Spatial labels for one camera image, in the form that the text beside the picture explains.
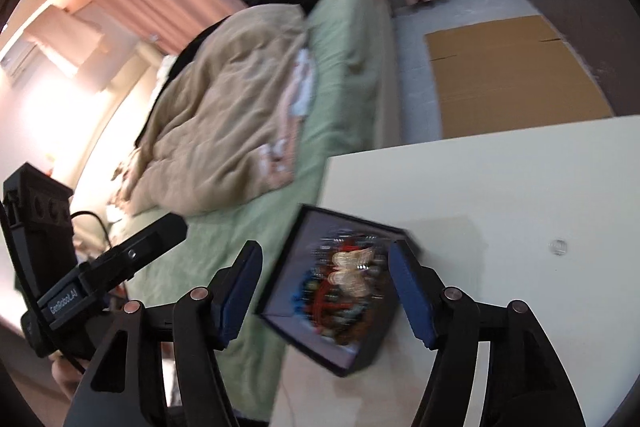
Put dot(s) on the beige comforter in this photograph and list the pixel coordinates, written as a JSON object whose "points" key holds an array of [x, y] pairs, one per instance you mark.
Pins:
{"points": [[223, 132]]}

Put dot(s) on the beige bed frame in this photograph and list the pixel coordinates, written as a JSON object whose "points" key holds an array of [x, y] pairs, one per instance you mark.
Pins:
{"points": [[388, 125]]}

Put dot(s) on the green bed sheet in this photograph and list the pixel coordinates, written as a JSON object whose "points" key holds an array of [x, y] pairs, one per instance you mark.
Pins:
{"points": [[347, 39]]}

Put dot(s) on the black jewelry box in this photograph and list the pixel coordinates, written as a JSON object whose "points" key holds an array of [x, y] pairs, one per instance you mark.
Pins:
{"points": [[329, 294]]}

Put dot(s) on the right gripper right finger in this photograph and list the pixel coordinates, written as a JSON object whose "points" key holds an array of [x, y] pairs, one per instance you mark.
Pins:
{"points": [[419, 290]]}

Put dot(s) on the person's left hand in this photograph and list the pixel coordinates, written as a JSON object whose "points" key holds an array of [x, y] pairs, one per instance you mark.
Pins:
{"points": [[66, 375]]}

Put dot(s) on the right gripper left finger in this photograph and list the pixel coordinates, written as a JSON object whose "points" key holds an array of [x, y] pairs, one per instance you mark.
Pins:
{"points": [[233, 289]]}

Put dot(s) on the flattened brown cardboard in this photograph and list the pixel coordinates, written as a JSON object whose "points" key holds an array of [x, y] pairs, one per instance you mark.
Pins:
{"points": [[510, 74]]}

